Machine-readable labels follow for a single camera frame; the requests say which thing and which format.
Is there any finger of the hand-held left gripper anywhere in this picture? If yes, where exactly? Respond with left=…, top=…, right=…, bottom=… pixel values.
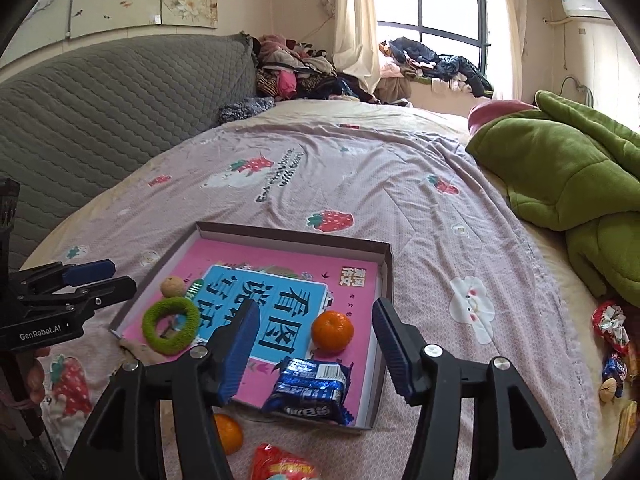
left=24, top=275, right=137, bottom=322
left=10, top=259, right=117, bottom=297

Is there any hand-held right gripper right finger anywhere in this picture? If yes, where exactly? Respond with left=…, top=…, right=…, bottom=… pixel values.
left=371, top=297, right=576, bottom=480

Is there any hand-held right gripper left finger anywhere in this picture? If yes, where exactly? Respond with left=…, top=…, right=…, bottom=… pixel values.
left=62, top=300, right=262, bottom=480

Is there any green fuzzy scrunchie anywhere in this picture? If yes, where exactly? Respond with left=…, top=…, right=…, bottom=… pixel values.
left=141, top=297, right=201, bottom=356

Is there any mandarin orange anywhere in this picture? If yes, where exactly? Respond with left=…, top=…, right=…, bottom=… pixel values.
left=311, top=311, right=355, bottom=353
left=212, top=413, right=244, bottom=456

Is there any blue cookie packet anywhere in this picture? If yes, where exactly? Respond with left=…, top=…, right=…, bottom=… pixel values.
left=261, top=357, right=353, bottom=426

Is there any plastic-wrapped toy egg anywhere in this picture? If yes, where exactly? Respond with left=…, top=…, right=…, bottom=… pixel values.
left=250, top=442, right=318, bottom=480

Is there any pink cardboard box lid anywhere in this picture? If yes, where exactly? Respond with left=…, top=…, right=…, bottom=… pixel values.
left=110, top=221, right=393, bottom=432

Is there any person's left hand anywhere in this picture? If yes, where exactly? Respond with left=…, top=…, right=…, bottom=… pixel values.
left=22, top=345, right=53, bottom=406

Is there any pink and blue book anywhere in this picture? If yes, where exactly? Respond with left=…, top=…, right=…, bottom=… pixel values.
left=122, top=238, right=383, bottom=428

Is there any grey quilted headboard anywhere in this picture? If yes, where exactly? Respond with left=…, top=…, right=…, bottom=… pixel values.
left=0, top=32, right=258, bottom=261

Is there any strawberry printed lilac bedsheet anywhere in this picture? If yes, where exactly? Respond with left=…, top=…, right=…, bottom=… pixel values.
left=20, top=97, right=601, bottom=480

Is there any bed with cream sheet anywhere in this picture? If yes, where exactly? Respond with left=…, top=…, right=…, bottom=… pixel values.
left=15, top=95, right=640, bottom=480

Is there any red silver snack packet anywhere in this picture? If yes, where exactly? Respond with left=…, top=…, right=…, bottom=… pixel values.
left=591, top=301, right=631, bottom=353

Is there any dark patterned cloth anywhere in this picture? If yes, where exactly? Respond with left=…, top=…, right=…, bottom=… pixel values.
left=217, top=96, right=276, bottom=123

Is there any yellow snack packet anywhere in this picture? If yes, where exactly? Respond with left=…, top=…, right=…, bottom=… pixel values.
left=612, top=400, right=640, bottom=461

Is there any green fleece blanket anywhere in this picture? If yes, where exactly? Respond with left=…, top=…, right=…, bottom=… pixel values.
left=465, top=90, right=640, bottom=306

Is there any pink pillow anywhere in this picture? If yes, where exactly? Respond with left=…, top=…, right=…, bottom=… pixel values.
left=467, top=99, right=538, bottom=133

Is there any brown cloth bundle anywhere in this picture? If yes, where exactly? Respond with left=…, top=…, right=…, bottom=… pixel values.
left=375, top=77, right=413, bottom=106

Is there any pile of colourful clothes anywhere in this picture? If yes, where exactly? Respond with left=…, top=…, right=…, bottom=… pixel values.
left=252, top=34, right=381, bottom=103

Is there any pile of dark clothes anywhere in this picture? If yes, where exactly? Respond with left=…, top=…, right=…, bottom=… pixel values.
left=379, top=36, right=496, bottom=98

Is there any cream curtain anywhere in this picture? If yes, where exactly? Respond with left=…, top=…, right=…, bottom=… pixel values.
left=332, top=0, right=381, bottom=88
left=492, top=0, right=528, bottom=101

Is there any white air conditioner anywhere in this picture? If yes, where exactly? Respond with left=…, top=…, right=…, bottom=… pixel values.
left=560, top=0, right=613, bottom=21

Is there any window with dark frame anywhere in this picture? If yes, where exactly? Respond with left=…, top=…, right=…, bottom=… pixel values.
left=367, top=0, right=501, bottom=96

